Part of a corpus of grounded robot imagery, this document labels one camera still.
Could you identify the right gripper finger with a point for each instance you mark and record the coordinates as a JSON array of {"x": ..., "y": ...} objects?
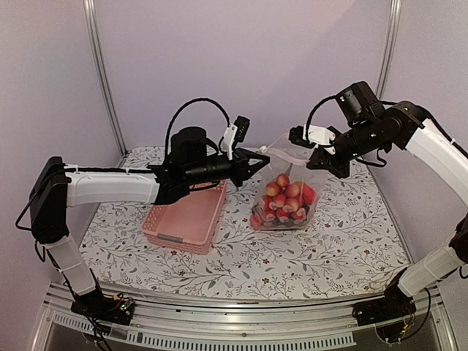
[
  {"x": 321, "y": 156},
  {"x": 340, "y": 171}
]

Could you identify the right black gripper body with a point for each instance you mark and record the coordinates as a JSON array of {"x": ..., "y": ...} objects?
[{"x": 363, "y": 138}]

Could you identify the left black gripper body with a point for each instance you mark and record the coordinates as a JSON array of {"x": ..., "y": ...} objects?
[{"x": 200, "y": 173}]

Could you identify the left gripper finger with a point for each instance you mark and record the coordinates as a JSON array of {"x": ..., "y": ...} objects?
[
  {"x": 243, "y": 171},
  {"x": 249, "y": 155}
]

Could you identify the clear zip top bag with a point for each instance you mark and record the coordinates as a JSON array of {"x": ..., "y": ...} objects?
[{"x": 290, "y": 159}]

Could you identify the red yellow toy fruit bunch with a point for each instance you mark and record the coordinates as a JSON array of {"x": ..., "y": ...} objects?
[{"x": 286, "y": 198}]

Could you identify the pink plastic basket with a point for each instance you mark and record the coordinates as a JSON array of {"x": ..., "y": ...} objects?
[{"x": 188, "y": 225}]

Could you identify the dark purple toy eggplant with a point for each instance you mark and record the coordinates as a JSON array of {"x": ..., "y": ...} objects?
[{"x": 288, "y": 223}]

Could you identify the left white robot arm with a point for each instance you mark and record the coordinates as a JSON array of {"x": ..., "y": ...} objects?
[{"x": 60, "y": 187}]

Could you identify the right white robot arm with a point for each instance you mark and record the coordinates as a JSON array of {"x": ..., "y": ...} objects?
[{"x": 420, "y": 171}]

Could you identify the floral table mat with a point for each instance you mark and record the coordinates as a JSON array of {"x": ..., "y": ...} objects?
[{"x": 351, "y": 248}]

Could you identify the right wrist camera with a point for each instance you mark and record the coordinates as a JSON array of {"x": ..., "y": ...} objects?
[{"x": 313, "y": 137}]

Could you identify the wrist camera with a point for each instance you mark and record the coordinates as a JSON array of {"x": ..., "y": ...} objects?
[
  {"x": 313, "y": 137},
  {"x": 235, "y": 133}
]

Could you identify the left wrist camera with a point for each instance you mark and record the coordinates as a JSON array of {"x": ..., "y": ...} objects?
[{"x": 235, "y": 133}]

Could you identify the right aluminium corner post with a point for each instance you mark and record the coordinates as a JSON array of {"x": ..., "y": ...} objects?
[{"x": 389, "y": 47}]

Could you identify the aluminium corner post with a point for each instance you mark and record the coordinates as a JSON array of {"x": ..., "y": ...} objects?
[
  {"x": 389, "y": 47},
  {"x": 102, "y": 76}
]

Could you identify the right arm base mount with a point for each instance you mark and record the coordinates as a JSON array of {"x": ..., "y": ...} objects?
[{"x": 393, "y": 304}]

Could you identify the aluminium front rail frame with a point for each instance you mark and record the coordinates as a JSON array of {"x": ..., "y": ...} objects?
[{"x": 165, "y": 321}]

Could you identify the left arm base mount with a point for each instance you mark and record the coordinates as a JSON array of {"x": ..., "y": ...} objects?
[{"x": 96, "y": 305}]

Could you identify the left aluminium corner post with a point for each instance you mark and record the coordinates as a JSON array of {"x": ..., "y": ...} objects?
[{"x": 102, "y": 76}]

